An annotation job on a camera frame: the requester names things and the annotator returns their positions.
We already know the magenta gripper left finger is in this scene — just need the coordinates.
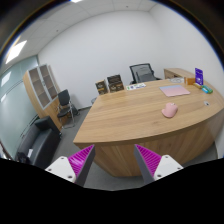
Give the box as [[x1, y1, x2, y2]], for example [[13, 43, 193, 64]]
[[46, 145, 95, 187]]

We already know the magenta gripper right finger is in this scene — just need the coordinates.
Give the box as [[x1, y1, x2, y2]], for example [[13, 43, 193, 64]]
[[134, 144, 182, 185]]

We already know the pink computer mouse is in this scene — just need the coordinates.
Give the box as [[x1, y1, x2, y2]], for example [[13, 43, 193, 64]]
[[162, 103, 178, 118]]

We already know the black leather sofa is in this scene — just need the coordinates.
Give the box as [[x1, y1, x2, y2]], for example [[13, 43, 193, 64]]
[[16, 116, 61, 169]]

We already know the wooden office desk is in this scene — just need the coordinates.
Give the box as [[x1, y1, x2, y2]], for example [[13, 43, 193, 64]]
[[74, 80, 224, 177]]

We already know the black visitor chair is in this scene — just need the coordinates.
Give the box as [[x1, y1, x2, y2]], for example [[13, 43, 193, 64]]
[[57, 89, 74, 120]]

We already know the white label card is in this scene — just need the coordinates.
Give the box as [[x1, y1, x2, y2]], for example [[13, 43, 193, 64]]
[[126, 83, 146, 91]]

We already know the small brown photo box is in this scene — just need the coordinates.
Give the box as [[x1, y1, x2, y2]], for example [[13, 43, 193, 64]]
[[95, 80, 108, 95]]

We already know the large brown photo box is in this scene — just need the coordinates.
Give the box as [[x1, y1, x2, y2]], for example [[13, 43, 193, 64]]
[[107, 74, 124, 92]]

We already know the wooden glass-door cabinet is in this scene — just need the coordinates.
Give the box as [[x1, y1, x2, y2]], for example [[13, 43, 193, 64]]
[[23, 64, 67, 130]]

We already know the orange wooden box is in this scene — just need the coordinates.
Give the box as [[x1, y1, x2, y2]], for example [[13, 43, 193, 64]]
[[184, 77, 195, 85]]

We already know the black mesh office chair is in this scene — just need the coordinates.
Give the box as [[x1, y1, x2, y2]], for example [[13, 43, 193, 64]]
[[130, 63, 157, 84]]

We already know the teal small box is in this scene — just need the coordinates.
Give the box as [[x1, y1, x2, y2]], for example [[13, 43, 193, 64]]
[[202, 85, 213, 94]]

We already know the wooden side cabinet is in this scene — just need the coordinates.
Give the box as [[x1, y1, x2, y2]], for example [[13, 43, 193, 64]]
[[164, 68, 194, 79]]

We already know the ceiling light panel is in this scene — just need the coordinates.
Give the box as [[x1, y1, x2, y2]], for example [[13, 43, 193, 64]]
[[6, 41, 27, 64]]

